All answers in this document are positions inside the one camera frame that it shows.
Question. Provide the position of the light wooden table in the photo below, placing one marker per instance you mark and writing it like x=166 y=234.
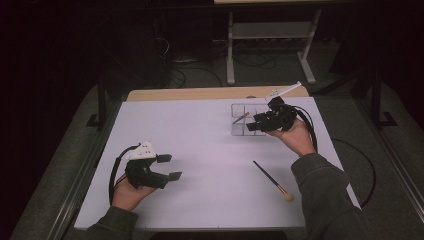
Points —
x=200 y=94

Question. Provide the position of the dark blue makeup brush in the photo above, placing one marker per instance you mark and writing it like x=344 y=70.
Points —
x=271 y=181

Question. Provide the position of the white metal frame desk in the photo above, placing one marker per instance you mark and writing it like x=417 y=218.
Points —
x=230 y=50

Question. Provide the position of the black metal stand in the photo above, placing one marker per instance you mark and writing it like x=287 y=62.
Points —
x=101 y=106
x=376 y=100

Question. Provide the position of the white board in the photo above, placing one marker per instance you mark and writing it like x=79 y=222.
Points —
x=213 y=200

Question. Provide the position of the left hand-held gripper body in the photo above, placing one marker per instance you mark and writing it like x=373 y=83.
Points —
x=141 y=154

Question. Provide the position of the person's right hand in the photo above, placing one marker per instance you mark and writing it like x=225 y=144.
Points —
x=298 y=138

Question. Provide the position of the person's left hand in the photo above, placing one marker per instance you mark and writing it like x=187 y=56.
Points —
x=126 y=196

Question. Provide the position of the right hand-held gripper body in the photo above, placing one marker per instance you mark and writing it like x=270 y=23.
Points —
x=281 y=116

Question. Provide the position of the clear plastic organizer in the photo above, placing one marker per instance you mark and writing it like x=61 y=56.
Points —
x=240 y=130

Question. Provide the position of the metal rail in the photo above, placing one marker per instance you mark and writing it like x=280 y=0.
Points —
x=76 y=186
x=396 y=166

